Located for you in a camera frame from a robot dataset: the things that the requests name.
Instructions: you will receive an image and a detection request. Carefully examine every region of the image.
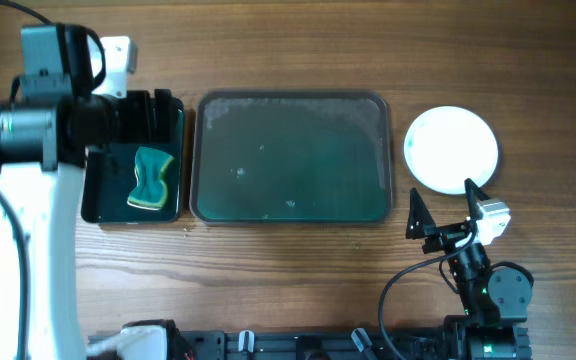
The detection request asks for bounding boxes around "white plate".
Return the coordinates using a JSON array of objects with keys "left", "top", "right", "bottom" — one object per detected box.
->
[{"left": 403, "top": 106, "right": 500, "bottom": 195}]

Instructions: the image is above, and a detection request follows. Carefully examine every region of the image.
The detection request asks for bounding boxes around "yellow green sponge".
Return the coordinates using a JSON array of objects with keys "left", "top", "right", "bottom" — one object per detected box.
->
[{"left": 127, "top": 147, "right": 174, "bottom": 211}]

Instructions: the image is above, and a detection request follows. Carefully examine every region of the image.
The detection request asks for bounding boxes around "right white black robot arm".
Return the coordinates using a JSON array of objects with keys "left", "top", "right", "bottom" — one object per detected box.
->
[{"left": 406, "top": 179, "right": 534, "bottom": 359}]

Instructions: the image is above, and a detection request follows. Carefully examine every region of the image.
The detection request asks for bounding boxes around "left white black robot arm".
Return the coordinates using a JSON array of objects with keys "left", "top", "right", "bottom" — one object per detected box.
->
[{"left": 0, "top": 23, "right": 183, "bottom": 359}]

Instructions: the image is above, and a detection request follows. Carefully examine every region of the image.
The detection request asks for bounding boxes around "small black water tray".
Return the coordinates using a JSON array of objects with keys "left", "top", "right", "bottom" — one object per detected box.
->
[{"left": 81, "top": 95, "right": 185, "bottom": 225}]

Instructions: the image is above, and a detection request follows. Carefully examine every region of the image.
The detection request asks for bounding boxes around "large dark serving tray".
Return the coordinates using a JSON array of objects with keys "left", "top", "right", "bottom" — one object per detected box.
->
[{"left": 189, "top": 89, "right": 393, "bottom": 225}]

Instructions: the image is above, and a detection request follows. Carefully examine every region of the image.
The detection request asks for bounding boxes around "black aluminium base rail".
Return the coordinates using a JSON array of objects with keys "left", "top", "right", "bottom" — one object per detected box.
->
[{"left": 86, "top": 326, "right": 533, "bottom": 360}]

